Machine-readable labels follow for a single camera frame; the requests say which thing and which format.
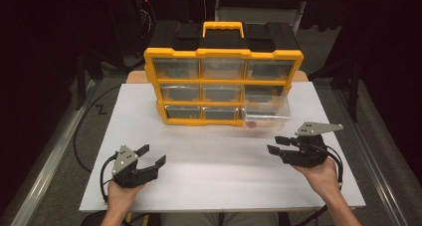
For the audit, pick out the clear plastic drawer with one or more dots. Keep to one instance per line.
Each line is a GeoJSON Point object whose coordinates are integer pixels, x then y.
{"type": "Point", "coordinates": [267, 114]}

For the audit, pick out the grid of closed clear drawers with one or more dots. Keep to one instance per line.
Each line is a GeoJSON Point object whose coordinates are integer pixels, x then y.
{"type": "Point", "coordinates": [185, 93]}

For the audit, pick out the yellow black organizer cabinet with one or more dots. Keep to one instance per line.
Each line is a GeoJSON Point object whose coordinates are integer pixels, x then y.
{"type": "Point", "coordinates": [225, 53]}

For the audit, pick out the black metal stand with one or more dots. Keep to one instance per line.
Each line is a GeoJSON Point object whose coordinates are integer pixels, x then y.
{"type": "Point", "coordinates": [354, 86]}
{"type": "Point", "coordinates": [80, 83]}

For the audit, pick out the metal floor rail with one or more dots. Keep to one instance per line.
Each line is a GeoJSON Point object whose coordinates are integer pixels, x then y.
{"type": "Point", "coordinates": [46, 166]}
{"type": "Point", "coordinates": [371, 159]}

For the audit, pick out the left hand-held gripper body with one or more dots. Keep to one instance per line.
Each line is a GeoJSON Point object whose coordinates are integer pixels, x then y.
{"type": "Point", "coordinates": [126, 176]}

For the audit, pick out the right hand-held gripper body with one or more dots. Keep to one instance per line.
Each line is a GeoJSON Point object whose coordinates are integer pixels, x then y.
{"type": "Point", "coordinates": [308, 153]}

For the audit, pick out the person's right hand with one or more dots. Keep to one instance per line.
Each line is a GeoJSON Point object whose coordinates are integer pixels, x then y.
{"type": "Point", "coordinates": [320, 178]}

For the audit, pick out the person's left hand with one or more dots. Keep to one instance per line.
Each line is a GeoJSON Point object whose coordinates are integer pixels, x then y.
{"type": "Point", "coordinates": [120, 196]}

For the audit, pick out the grey box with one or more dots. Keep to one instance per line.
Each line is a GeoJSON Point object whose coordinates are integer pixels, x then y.
{"type": "Point", "coordinates": [258, 15]}

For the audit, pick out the small red disc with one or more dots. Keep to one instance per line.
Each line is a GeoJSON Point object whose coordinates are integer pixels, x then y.
{"type": "Point", "coordinates": [252, 124]}

